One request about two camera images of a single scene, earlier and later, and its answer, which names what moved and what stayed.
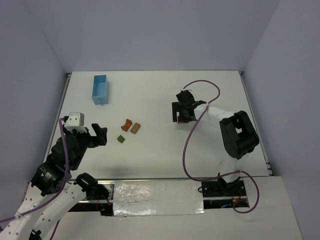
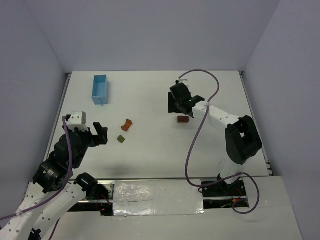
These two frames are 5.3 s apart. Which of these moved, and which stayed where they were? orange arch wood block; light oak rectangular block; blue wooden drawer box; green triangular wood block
Moved: light oak rectangular block
Stayed: orange arch wood block; blue wooden drawer box; green triangular wood block
